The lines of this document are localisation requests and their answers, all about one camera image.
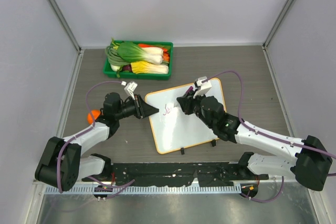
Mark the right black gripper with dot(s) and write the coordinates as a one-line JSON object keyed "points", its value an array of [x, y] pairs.
{"points": [[187, 102]]}

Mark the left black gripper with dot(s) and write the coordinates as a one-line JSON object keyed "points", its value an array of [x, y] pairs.
{"points": [[142, 109]]}

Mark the orange framed whiteboard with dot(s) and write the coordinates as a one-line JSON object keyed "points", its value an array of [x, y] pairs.
{"points": [[172, 129]]}

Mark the pink whiteboard marker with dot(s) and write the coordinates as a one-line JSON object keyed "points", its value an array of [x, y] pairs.
{"points": [[183, 100]]}

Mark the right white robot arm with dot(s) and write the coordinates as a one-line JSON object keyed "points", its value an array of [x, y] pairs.
{"points": [[305, 160]]}

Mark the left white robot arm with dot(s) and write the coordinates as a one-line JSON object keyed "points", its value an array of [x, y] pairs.
{"points": [[62, 165]]}

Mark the yellow cabbage toy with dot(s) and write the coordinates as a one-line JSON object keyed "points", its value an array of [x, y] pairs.
{"points": [[146, 67]]}

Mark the purple eggplant toy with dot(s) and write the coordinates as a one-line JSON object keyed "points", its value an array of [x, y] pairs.
{"points": [[127, 68]]}

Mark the orange fruit toy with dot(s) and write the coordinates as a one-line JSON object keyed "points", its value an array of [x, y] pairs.
{"points": [[92, 116]]}

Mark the green plastic tray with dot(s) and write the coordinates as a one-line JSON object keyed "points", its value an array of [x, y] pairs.
{"points": [[130, 75]]}

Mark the green bok choy toy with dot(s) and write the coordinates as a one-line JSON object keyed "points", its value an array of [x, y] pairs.
{"points": [[132, 52]]}

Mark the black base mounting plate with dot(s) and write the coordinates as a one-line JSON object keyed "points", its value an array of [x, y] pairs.
{"points": [[208, 174]]}

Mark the green bean bundle toy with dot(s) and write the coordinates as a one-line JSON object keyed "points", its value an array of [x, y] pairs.
{"points": [[115, 61]]}

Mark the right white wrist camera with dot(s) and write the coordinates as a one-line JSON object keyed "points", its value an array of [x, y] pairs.
{"points": [[202, 86]]}

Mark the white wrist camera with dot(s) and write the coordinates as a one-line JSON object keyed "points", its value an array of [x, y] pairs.
{"points": [[129, 88], [202, 86]]}

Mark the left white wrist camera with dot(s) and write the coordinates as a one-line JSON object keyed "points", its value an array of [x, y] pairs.
{"points": [[129, 88]]}

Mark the aluminium rail with cable duct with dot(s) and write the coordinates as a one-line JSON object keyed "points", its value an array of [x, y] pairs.
{"points": [[105, 187]]}

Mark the left aluminium frame post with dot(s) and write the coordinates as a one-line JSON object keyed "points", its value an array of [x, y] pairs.
{"points": [[56, 9]]}

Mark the aluminium frame post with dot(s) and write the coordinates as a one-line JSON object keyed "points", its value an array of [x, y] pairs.
{"points": [[56, 9], [280, 18]]}

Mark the right aluminium frame post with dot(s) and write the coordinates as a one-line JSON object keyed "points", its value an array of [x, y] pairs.
{"points": [[280, 18]]}

